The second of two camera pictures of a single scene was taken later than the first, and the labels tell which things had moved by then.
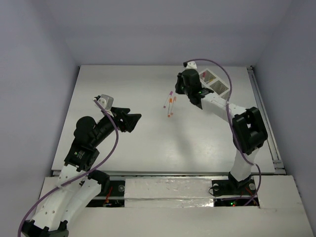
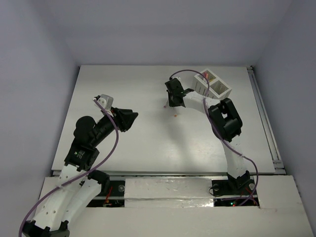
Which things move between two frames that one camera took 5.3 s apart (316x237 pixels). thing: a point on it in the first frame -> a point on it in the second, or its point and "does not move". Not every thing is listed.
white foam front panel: (168, 192) does not move
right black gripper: (181, 79) -> (171, 103)
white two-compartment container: (209, 80) does not move
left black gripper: (122, 117) does not move
